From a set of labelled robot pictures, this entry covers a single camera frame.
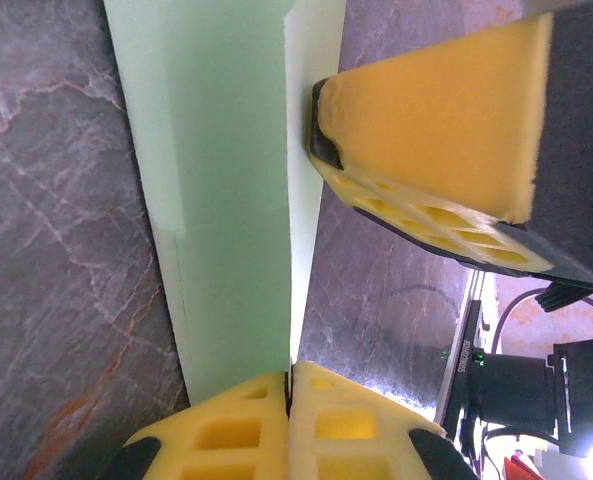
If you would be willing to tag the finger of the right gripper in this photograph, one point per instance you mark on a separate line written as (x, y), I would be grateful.
(426, 120)

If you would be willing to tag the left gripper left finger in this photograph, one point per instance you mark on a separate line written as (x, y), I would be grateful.
(273, 440)

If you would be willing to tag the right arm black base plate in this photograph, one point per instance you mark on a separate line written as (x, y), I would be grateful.
(463, 360)

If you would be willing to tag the light green paper sheet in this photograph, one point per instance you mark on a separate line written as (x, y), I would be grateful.
(226, 200)

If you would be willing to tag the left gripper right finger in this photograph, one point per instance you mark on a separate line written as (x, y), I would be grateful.
(303, 440)

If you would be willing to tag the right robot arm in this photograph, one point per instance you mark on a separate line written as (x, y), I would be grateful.
(516, 390)

